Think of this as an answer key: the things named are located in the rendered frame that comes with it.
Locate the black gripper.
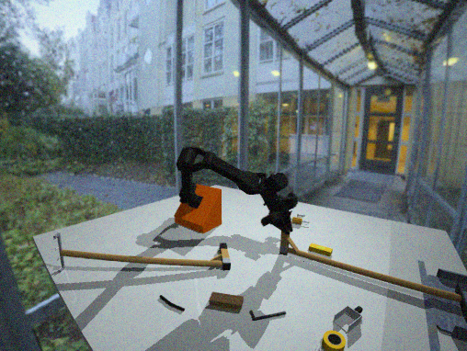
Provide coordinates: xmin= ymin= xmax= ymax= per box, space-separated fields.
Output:
xmin=261 ymin=194 xmax=296 ymax=235

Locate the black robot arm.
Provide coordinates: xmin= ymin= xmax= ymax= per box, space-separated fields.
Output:
xmin=177 ymin=147 xmax=298 ymax=210

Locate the dark grey l-shaped bar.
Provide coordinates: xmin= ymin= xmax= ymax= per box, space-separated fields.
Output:
xmin=250 ymin=310 xmax=286 ymax=321

